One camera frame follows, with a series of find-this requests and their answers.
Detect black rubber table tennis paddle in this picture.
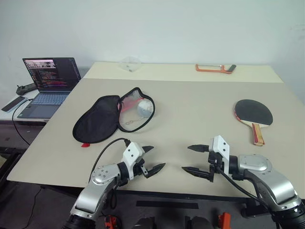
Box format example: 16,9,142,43
233,99,274,146

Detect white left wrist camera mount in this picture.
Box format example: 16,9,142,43
122,142,145,179

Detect white ball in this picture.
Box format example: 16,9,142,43
125,100,153,126

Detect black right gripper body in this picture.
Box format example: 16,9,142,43
207,151,224,183

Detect black laptop cable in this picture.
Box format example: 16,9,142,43
11,98,34,146

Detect open blue-grey laptop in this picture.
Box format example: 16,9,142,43
17,57,82,119

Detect clear plastic bag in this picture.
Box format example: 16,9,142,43
119,56,142,73

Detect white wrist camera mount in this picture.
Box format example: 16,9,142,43
122,142,145,179
208,135,233,179

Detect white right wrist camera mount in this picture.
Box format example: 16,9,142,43
208,135,233,179

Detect orange hacksaw with black handle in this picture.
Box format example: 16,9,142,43
195,63,236,75

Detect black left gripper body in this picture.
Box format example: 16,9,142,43
133,157,150,179

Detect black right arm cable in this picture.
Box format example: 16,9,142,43
214,163,282,229

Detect black smartphone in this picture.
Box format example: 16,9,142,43
1,96,26,113

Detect black table frame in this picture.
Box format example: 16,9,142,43
39,183,270,219

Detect black handheld controller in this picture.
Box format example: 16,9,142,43
15,82,38,96

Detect grey side desk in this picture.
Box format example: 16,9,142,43
0,65,89,153

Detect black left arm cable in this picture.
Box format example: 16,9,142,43
91,137,131,176

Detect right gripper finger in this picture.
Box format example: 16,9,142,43
187,144,210,154
181,166,213,178

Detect black floor tape strip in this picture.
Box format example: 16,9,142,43
135,201,199,210

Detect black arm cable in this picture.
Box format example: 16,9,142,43
214,163,282,229
91,137,131,176

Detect black zip pouch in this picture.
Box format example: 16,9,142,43
72,87,156,148

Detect red orange bracket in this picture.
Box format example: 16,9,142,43
218,212,232,229
104,214,120,229

